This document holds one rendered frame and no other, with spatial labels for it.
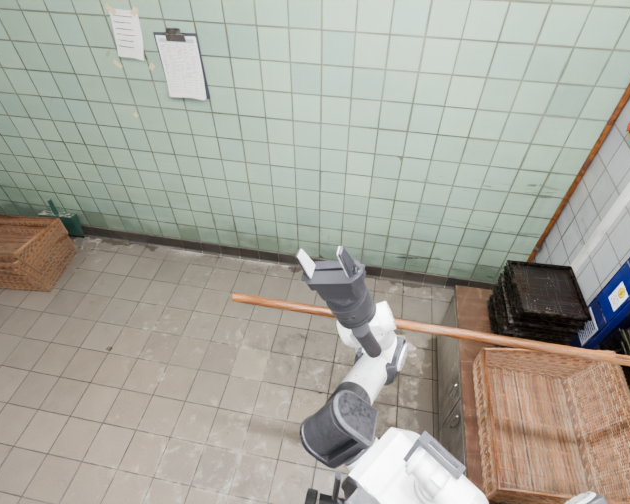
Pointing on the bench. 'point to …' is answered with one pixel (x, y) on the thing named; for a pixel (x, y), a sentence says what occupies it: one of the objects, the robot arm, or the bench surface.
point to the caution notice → (618, 296)
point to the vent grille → (588, 329)
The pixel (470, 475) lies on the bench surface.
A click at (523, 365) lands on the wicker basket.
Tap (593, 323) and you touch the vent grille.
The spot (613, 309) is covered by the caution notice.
